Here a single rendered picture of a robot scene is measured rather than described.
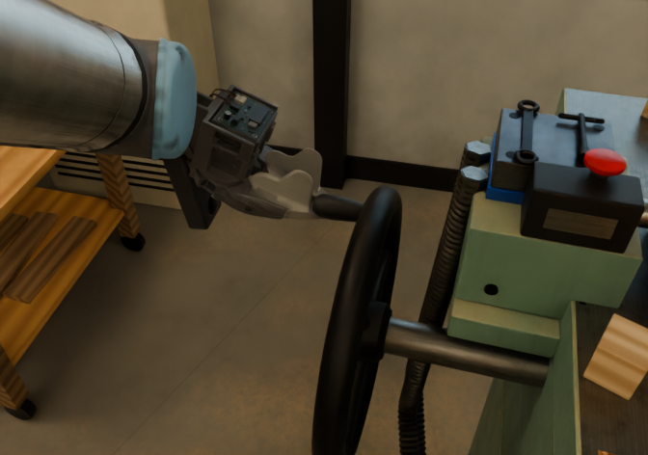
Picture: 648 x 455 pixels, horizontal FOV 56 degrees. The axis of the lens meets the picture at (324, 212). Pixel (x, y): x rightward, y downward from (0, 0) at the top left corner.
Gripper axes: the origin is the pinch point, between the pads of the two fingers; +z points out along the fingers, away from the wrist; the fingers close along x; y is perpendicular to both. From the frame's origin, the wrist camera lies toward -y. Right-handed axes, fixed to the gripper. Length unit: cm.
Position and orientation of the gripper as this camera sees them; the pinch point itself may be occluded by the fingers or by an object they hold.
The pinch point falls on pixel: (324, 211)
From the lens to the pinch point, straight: 62.7
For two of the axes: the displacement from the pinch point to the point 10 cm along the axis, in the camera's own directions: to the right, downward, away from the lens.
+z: 9.0, 4.3, 0.4
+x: 2.7, -6.4, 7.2
